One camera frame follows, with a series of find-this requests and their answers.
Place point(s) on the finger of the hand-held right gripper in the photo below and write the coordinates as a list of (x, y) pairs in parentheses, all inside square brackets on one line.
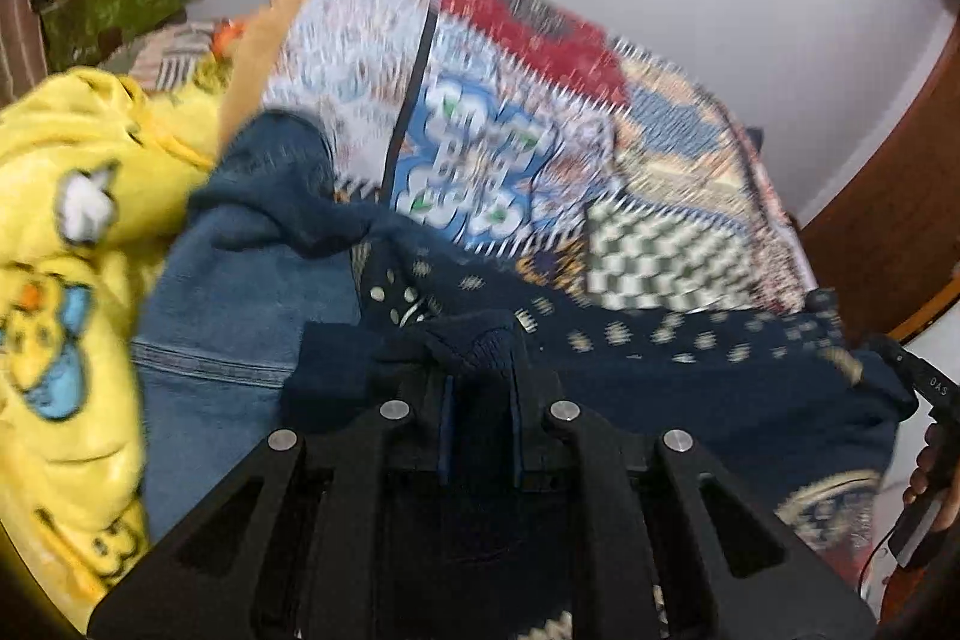
[(889, 359)]

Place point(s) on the green patterned cloth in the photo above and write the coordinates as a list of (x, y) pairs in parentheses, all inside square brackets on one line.
[(112, 10)]

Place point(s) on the yellow cartoon print garment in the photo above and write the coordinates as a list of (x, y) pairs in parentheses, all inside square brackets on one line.
[(67, 310)]

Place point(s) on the brown striped curtain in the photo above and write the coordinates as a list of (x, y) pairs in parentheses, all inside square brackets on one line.
[(15, 48)]

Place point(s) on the orange cloth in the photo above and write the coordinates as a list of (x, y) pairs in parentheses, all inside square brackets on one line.
[(259, 55)]

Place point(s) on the navy patterned hooded garment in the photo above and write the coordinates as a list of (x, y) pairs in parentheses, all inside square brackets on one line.
[(675, 385)]

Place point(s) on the brown wooden door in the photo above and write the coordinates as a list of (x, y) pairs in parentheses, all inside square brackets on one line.
[(892, 175)]

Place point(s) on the person's right hand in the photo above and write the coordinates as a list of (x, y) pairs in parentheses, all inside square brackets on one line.
[(926, 482)]

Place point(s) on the patchwork patterned bedspread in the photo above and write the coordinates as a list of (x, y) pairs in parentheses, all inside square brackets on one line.
[(525, 123)]

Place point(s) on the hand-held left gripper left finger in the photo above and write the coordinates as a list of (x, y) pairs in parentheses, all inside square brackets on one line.
[(447, 434)]

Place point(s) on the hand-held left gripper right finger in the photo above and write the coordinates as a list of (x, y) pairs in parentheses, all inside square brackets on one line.
[(516, 441)]

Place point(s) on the blue denim jeans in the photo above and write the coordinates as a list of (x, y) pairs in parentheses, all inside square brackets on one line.
[(240, 295)]

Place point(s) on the striped cloth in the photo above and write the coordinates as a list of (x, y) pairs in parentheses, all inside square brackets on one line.
[(180, 55)]

